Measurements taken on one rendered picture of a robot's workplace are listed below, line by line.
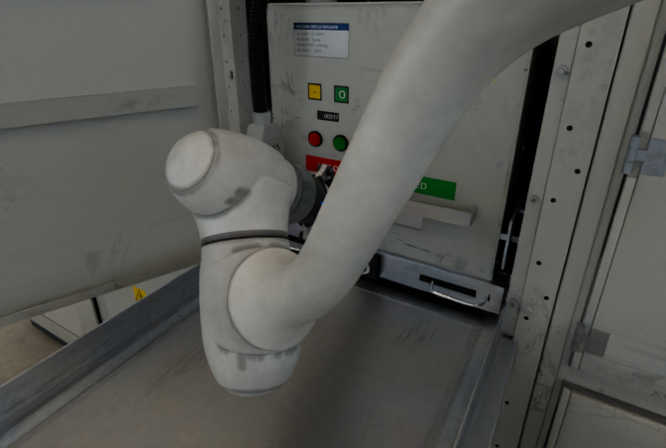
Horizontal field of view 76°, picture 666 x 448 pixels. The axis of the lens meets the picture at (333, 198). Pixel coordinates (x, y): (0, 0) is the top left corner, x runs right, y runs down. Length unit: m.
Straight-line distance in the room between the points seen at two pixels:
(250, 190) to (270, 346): 0.16
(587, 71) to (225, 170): 0.48
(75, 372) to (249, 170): 0.48
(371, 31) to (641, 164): 0.45
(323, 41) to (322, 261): 0.57
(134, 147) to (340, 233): 0.69
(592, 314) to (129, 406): 0.71
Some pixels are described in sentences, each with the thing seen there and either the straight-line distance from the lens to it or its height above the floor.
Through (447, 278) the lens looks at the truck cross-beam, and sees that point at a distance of 0.86.
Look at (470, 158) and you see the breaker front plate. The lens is 0.76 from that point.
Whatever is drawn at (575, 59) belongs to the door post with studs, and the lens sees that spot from 0.67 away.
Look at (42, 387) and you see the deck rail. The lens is 0.80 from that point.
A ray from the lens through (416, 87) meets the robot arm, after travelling 0.26.
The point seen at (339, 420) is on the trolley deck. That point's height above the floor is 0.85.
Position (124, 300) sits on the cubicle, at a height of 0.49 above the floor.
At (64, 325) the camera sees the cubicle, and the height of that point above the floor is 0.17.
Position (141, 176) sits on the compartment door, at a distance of 0.96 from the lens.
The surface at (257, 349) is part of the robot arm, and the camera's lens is 0.45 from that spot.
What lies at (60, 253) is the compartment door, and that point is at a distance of 1.00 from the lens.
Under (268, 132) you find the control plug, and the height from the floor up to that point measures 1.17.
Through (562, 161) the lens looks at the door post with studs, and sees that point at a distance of 0.70.
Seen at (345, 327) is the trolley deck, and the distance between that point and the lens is 0.82.
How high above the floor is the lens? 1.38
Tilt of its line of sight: 24 degrees down
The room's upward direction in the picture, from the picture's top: straight up
